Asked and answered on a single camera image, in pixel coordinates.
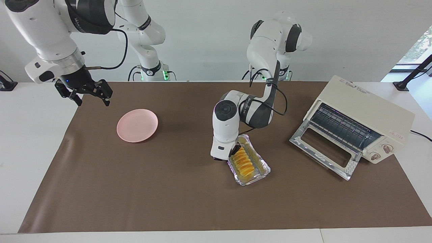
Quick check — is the yellow sliced bread loaf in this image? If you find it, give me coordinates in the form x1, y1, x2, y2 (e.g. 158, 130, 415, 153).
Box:
233, 147, 255, 178

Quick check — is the aluminium foil tray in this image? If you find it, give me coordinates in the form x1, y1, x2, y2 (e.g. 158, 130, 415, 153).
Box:
227, 134, 271, 186

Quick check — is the cream toaster oven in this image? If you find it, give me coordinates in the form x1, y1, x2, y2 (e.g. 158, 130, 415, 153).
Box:
303, 75, 415, 165

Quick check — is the pink round plate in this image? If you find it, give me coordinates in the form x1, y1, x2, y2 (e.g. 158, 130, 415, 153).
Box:
116, 109, 159, 143

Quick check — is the brown table mat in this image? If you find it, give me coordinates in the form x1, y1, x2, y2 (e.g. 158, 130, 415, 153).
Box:
18, 81, 432, 234

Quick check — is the black desk clamp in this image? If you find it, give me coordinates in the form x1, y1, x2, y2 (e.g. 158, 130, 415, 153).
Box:
0, 70, 18, 91

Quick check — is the window with green foliage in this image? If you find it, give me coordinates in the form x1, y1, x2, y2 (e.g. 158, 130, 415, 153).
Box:
393, 25, 432, 70

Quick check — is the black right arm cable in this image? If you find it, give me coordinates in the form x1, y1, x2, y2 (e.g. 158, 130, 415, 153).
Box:
84, 29, 128, 70

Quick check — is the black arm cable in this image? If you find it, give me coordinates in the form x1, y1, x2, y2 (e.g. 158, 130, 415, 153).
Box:
248, 64, 288, 135
84, 29, 128, 70

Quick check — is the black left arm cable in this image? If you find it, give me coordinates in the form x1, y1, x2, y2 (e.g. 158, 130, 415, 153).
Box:
248, 64, 288, 135

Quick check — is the glass oven door metal frame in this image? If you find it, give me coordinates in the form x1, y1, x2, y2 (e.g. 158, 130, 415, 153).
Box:
289, 120, 362, 181

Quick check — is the black oven power cable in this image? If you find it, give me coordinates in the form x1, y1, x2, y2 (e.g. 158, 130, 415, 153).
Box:
410, 130, 432, 142

